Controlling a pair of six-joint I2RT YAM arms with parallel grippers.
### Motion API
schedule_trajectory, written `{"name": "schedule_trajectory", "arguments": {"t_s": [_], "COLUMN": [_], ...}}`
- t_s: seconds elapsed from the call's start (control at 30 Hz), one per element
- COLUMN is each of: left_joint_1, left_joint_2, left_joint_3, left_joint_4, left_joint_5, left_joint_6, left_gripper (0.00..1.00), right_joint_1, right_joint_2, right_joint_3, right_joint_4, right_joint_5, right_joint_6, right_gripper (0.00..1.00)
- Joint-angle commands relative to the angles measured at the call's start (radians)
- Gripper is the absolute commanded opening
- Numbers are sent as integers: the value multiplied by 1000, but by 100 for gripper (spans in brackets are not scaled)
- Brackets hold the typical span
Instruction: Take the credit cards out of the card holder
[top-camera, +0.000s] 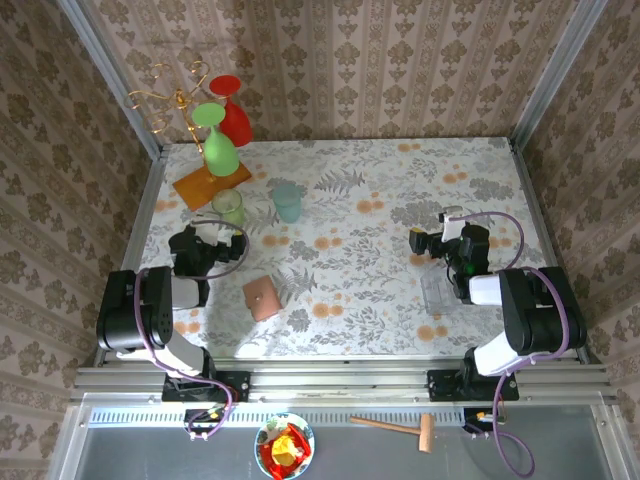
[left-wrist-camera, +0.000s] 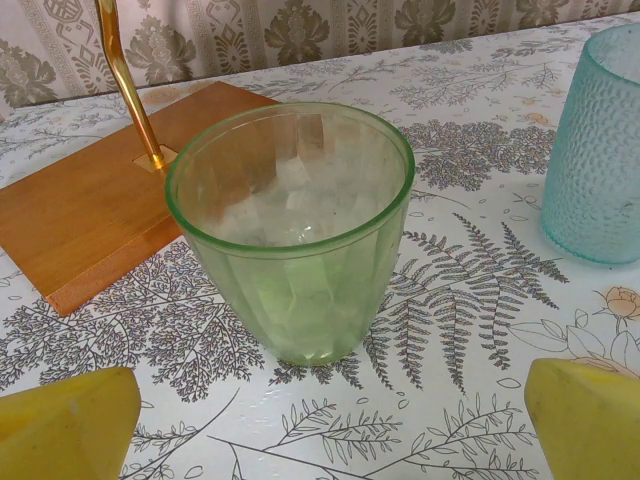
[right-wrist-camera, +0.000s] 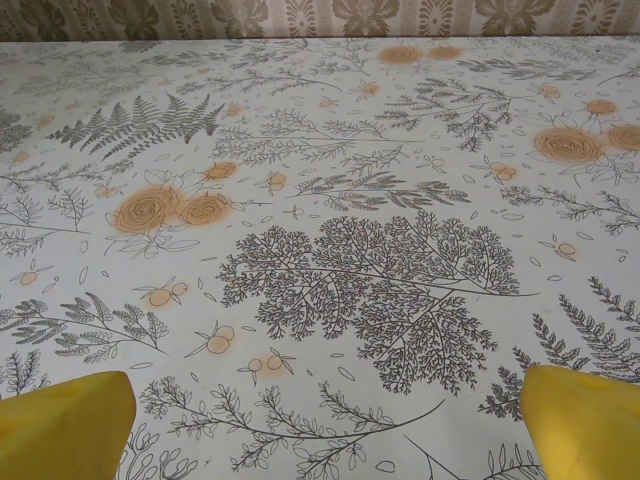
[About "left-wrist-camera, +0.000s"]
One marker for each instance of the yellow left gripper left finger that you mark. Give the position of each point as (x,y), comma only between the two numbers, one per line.
(60,430)

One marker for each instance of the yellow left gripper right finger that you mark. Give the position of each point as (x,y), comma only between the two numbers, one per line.
(590,430)

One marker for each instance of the floral fern print tablecloth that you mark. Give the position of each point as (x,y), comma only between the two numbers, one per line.
(450,325)

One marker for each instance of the green glass tumbler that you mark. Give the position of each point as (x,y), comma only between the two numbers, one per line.
(290,300)

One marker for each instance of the blue textured tumbler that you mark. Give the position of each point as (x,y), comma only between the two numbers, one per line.
(595,165)

